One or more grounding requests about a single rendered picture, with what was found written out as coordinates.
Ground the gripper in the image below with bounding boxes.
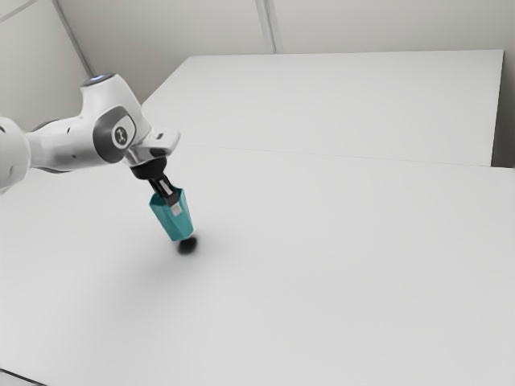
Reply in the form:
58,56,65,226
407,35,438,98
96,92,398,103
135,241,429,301
129,156,183,216

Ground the teal faceted mug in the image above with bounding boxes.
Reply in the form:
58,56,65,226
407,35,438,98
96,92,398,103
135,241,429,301
148,187,196,243

